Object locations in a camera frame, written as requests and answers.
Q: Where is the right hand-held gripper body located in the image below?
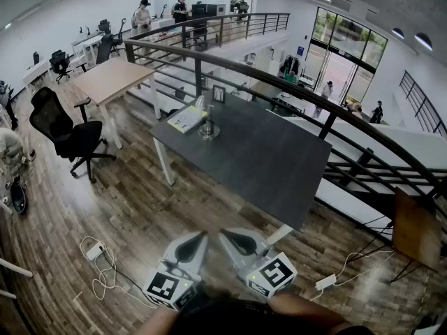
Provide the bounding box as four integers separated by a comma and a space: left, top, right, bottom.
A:
219, 227, 299, 299

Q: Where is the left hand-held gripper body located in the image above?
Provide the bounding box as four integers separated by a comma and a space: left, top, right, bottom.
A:
142, 230, 210, 312

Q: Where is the person's left forearm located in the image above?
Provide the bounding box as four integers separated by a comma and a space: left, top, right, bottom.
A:
135, 304, 183, 335

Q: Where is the person's right forearm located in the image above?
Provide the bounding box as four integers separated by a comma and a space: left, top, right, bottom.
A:
268, 292, 351, 332

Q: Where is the white desk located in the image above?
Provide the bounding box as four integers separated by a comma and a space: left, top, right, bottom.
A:
71, 34, 106, 70
22, 59, 54, 87

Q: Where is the person's dark shirt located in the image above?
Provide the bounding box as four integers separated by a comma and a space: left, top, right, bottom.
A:
173, 290, 375, 335

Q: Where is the white power strip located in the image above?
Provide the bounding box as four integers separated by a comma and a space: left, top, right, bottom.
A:
85, 241, 105, 261

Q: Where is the dark grey table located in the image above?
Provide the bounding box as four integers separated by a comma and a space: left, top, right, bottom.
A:
149, 88, 333, 246

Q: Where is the yellow white book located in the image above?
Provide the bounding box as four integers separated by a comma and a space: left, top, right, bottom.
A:
166, 105, 209, 135

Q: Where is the brown wooden side table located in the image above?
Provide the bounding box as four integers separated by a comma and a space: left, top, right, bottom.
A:
390, 186, 443, 283

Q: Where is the black office chair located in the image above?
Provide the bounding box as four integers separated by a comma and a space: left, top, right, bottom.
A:
95, 33, 115, 66
49, 50, 73, 84
110, 17, 128, 56
29, 87, 117, 184

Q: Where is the black round floor device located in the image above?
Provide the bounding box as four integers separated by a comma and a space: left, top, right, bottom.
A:
10, 182, 29, 216

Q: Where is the black curved metal railing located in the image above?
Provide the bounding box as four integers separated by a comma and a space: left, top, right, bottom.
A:
124, 12, 447, 258

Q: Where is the coat rack with clothes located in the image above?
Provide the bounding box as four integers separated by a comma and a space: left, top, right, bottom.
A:
280, 54, 301, 77

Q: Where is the light wooden table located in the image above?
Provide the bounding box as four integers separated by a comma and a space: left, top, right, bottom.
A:
71, 58, 162, 150

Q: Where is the glass entrance door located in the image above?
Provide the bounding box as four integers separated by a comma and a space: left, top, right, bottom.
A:
305, 6, 389, 108

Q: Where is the black straight metal railing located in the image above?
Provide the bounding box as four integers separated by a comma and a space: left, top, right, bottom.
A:
399, 70, 447, 140

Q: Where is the black monitor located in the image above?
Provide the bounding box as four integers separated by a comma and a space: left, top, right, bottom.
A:
191, 3, 219, 21

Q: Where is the black floor cable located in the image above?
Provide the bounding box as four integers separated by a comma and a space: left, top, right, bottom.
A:
100, 245, 155, 295

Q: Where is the white floor cable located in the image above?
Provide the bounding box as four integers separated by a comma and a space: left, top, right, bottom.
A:
79, 235, 159, 310

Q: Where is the white adapter cable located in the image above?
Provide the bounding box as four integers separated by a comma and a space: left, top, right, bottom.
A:
309, 248, 396, 302

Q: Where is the black picture frame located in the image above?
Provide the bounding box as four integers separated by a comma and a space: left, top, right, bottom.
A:
212, 84, 227, 104

